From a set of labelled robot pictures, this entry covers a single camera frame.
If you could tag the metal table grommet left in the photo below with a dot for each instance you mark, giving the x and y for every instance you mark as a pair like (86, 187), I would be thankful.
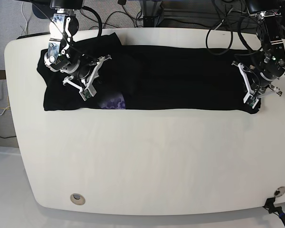
(77, 199)

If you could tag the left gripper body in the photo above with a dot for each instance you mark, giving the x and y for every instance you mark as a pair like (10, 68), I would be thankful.
(259, 81)

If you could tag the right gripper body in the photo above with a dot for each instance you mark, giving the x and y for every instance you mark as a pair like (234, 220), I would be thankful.
(81, 67)

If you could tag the black T-shirt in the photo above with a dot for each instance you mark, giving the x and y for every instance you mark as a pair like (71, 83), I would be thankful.
(140, 77)

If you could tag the central aluminium frame column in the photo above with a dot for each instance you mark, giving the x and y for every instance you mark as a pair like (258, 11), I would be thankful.
(152, 12)

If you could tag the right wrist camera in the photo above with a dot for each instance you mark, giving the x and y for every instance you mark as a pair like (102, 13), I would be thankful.
(87, 93)

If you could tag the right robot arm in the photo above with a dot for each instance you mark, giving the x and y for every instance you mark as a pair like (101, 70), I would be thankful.
(63, 55)

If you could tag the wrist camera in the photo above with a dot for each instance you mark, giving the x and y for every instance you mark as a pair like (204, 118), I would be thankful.
(87, 93)
(250, 100)

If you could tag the metal table grommet right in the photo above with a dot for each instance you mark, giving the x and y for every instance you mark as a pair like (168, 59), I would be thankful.
(279, 191)

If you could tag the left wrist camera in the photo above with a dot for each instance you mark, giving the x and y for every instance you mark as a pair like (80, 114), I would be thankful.
(250, 100)

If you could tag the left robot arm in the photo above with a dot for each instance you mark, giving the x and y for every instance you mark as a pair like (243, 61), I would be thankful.
(268, 62)

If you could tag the black clamp with cable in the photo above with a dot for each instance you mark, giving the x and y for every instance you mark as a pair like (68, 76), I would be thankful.
(272, 209)

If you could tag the metal table grommet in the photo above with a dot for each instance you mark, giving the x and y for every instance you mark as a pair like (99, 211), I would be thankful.
(77, 199)
(279, 191)

